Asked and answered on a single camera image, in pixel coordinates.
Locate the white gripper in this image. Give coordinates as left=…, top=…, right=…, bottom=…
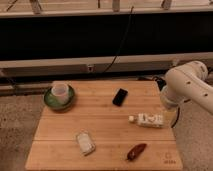
left=163, top=103, right=177, bottom=125

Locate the black eraser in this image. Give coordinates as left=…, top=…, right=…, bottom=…
left=112, top=89, right=128, bottom=106

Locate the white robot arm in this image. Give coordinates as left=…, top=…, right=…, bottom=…
left=160, top=61, right=213, bottom=115

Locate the white ceramic cup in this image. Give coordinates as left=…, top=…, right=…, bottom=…
left=51, top=83, right=69, bottom=104

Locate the green ceramic bowl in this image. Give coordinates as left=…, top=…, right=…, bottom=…
left=43, top=87, right=75, bottom=111

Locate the white plastic bottle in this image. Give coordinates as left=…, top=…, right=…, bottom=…
left=128, top=113, right=164, bottom=128

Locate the red chili pepper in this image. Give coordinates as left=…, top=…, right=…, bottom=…
left=127, top=143, right=147, bottom=161

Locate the wooden cutting board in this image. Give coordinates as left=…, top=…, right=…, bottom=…
left=25, top=81, right=183, bottom=171

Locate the white wrapped packet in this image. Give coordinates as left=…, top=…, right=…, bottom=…
left=76, top=131, right=96, bottom=156

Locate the metal rail frame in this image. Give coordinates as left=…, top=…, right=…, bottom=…
left=0, top=52, right=213, bottom=78

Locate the black hanging cable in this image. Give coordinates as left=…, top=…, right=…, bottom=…
left=101, top=5, right=135, bottom=74

